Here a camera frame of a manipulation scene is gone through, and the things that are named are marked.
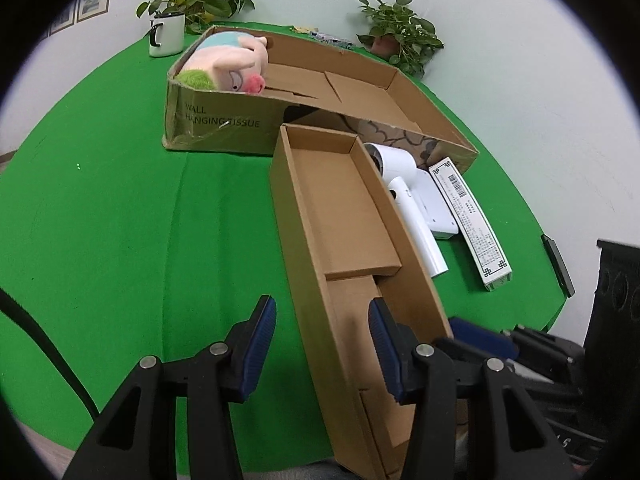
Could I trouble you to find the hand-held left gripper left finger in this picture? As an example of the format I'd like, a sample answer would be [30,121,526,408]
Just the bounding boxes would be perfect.
[65,295,277,480]

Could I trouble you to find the black chair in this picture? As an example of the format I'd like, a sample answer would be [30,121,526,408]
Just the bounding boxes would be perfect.
[582,240,640,411]

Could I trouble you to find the narrow cardboard box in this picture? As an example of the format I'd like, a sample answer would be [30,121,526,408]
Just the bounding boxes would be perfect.
[270,122,456,480]

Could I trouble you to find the colourful packets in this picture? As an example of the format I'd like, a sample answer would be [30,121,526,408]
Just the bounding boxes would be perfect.
[310,30,356,51]

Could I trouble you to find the right potted green plant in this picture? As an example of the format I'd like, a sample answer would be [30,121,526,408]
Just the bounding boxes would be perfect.
[354,0,445,80]

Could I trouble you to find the black phone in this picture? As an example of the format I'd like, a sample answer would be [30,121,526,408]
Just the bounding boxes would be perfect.
[542,234,576,297]

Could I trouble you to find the small wall picture frame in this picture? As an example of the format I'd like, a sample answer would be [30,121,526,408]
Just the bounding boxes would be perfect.
[47,0,77,36]

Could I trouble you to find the white device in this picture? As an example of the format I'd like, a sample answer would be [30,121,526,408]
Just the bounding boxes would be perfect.
[412,169,459,240]

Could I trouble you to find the white hair dryer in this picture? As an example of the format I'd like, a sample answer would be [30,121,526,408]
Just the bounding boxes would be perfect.
[363,142,448,278]

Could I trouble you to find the large cardboard box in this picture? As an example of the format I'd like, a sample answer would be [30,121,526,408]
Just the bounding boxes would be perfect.
[162,25,480,175]

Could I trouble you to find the pink and teal plush toy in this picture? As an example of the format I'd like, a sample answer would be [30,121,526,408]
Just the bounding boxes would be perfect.
[175,30,271,96]

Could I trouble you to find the black cable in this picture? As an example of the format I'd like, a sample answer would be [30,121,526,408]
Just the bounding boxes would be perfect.
[0,287,101,423]

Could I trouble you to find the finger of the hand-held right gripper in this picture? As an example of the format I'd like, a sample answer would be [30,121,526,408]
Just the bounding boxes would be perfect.
[448,316,521,361]

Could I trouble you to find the white mug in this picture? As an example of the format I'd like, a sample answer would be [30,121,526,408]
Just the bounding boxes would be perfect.
[148,11,187,57]

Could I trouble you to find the green tablecloth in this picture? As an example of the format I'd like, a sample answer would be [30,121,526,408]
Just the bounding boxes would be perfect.
[0,21,566,480]

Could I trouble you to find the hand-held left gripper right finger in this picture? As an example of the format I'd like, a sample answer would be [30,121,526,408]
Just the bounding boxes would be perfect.
[368,298,576,480]

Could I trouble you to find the long white barcode box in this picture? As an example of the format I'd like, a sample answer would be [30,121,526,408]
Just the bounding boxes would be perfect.
[427,157,515,292]

